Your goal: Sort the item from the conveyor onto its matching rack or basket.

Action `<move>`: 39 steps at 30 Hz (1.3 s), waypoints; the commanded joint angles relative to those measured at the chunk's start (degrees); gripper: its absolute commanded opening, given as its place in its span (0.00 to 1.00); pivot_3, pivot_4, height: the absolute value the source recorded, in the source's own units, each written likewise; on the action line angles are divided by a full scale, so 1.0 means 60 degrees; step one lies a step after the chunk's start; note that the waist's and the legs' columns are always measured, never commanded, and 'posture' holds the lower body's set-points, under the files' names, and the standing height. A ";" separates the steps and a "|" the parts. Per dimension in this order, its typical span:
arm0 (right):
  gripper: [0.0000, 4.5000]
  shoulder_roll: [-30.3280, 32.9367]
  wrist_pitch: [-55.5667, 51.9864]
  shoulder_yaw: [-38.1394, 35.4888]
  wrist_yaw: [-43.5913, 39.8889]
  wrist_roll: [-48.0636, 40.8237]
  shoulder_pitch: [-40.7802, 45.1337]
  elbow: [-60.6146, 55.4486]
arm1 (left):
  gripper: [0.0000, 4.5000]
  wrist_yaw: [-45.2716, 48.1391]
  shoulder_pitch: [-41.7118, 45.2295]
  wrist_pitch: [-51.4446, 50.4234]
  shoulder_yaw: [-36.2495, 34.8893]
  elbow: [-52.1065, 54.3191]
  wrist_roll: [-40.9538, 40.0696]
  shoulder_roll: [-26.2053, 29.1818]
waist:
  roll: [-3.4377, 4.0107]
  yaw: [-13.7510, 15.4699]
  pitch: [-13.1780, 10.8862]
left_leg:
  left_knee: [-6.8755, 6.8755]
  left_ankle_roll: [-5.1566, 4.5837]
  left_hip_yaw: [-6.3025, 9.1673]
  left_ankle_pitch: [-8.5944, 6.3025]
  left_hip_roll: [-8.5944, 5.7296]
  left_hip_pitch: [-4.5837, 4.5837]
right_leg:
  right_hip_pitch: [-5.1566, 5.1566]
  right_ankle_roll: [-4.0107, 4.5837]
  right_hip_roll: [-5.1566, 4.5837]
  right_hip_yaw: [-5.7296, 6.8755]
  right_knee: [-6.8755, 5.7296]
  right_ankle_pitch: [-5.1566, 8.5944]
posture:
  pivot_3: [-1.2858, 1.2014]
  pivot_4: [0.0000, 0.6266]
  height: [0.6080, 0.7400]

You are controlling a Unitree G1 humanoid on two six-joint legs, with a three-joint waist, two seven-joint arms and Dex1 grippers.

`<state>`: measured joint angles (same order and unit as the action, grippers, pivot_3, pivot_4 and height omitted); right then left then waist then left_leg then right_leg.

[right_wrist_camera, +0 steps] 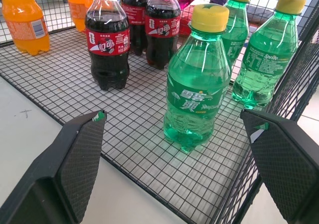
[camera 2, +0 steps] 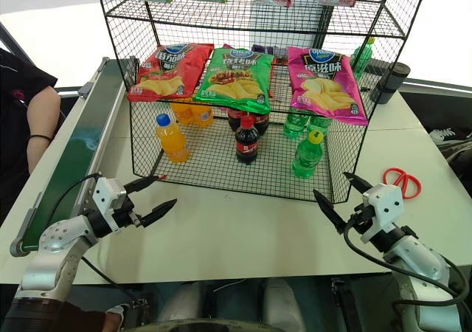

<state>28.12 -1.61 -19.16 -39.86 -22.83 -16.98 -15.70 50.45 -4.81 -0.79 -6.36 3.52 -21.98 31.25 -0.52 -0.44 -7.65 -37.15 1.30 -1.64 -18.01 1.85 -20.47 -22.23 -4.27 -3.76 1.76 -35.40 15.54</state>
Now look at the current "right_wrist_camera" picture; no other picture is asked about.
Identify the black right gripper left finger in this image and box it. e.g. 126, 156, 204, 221
0, 110, 107, 224

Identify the black wire mesh basket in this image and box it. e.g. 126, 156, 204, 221
0, 0, 319, 224

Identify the cola bottle red label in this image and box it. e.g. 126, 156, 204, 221
144, 0, 181, 70
120, 0, 153, 56
84, 0, 131, 90

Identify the orange soda bottle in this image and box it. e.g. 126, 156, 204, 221
67, 0, 96, 33
0, 0, 50, 56

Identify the green Sprite bottle yellow cap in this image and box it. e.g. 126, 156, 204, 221
221, 0, 254, 67
231, 0, 307, 110
163, 3, 232, 153

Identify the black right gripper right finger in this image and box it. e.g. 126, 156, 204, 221
240, 109, 319, 224

